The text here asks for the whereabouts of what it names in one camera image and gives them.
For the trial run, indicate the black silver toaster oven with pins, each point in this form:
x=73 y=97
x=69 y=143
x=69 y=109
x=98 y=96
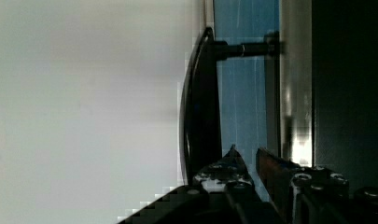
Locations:
x=297 y=77

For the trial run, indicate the black blue gripper left finger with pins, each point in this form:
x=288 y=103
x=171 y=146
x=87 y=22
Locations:
x=231 y=168

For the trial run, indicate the black blue gripper right finger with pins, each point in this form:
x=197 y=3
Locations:
x=275 y=174

